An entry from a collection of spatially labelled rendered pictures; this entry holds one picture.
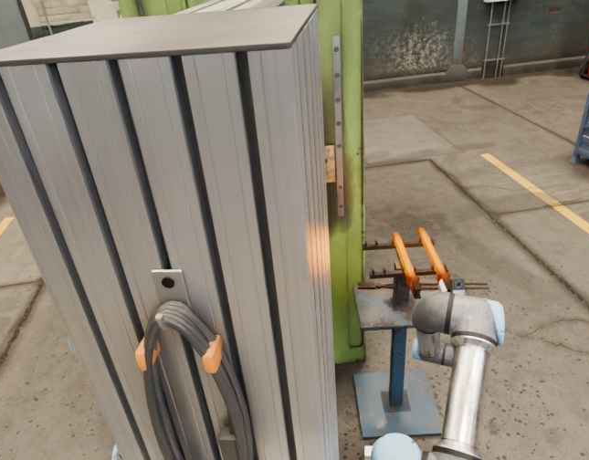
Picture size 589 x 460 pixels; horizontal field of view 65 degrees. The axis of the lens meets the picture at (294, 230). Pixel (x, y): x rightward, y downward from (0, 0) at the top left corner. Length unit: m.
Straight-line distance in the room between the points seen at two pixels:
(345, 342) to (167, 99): 2.43
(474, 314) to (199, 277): 1.01
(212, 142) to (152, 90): 0.05
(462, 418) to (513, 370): 1.71
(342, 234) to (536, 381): 1.36
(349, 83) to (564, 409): 1.94
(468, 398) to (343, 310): 1.37
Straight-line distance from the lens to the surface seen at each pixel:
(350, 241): 2.30
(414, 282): 1.83
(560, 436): 2.74
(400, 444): 1.25
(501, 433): 2.66
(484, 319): 1.33
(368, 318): 2.08
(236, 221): 0.37
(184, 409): 0.55
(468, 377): 1.29
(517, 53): 9.20
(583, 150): 5.56
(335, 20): 1.94
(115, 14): 7.15
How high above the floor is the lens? 2.08
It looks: 31 degrees down
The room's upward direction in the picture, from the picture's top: 5 degrees counter-clockwise
